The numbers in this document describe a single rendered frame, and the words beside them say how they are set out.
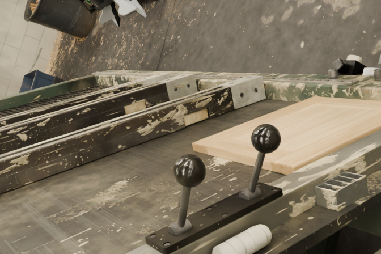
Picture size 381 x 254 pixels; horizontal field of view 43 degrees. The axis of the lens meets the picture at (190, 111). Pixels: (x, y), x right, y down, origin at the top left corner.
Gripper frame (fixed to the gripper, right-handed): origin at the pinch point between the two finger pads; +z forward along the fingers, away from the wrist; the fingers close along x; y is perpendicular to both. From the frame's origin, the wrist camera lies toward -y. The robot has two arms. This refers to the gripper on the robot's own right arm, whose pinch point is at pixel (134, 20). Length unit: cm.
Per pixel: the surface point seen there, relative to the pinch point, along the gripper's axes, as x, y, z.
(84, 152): 8.6, 37.6, 11.6
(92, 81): -115, -23, 34
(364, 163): 70, 22, 26
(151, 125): 9.7, 20.7, 19.7
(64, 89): -116, -10, 26
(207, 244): 68, 50, 11
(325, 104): 39, -6, 39
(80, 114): -26.0, 21.4, 14.7
